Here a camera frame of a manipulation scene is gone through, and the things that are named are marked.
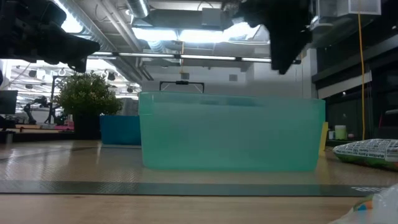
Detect background workbench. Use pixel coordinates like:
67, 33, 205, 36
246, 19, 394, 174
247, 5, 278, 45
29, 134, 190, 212
0, 123, 75, 144

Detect bushy green potted plant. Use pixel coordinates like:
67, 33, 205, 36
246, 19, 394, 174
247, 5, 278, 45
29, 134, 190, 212
53, 70, 124, 140

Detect black monitor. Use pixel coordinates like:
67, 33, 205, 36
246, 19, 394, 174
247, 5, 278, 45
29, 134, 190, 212
0, 90, 19, 114

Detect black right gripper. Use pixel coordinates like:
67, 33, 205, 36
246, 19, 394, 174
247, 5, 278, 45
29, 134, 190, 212
237, 0, 313, 76

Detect black background rig frame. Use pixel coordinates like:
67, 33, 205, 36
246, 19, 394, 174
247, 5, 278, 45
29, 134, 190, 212
159, 80, 205, 94

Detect black tripod stand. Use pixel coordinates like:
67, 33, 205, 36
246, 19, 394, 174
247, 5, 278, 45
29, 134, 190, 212
45, 74, 68, 124

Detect blue plastic bin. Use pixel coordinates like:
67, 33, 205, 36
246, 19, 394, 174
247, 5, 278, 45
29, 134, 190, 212
99, 114, 142, 146

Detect green granola bar white label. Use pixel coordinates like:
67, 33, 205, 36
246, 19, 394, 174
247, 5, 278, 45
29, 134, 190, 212
332, 138, 398, 172

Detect clear plastic wrapper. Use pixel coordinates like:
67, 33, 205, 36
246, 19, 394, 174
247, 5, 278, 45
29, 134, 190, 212
329, 183, 398, 224

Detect green translucent plastic bin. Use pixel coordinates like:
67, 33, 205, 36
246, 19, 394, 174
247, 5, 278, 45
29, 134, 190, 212
138, 91, 326, 172

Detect white green container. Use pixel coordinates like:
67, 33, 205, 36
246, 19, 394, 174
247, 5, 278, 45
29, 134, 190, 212
334, 124, 348, 141

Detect long linear ceiling light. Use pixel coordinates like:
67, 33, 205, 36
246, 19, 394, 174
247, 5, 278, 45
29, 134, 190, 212
88, 51, 302, 65

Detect black-bordered clear work mat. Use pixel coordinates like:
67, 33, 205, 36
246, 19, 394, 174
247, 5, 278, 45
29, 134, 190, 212
0, 144, 389, 197

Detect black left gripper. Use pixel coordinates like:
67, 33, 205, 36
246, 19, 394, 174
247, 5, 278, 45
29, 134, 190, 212
0, 0, 101, 74

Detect silver round ventilation duct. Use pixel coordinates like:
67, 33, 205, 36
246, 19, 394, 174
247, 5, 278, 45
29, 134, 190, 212
126, 0, 150, 19

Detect grey ceiling junction box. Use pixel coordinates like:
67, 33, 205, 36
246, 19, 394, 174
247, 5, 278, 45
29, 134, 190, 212
201, 7, 223, 27

